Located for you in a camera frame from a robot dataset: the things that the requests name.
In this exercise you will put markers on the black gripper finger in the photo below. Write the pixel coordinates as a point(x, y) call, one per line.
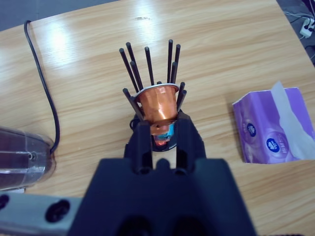
point(142, 147)
point(188, 145)

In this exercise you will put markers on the orange coffee capsule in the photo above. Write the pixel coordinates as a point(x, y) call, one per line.
point(160, 105)

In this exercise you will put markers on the red coffee capsule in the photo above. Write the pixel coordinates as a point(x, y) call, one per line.
point(161, 143)

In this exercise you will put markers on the teal coffee capsule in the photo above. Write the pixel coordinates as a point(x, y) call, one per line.
point(168, 134)

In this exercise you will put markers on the purple tissue pack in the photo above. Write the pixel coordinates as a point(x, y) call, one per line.
point(258, 127)

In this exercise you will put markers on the black capsule holder with rods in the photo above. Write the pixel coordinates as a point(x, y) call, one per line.
point(170, 59)

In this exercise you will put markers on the white power strip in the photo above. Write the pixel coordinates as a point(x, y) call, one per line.
point(307, 28)

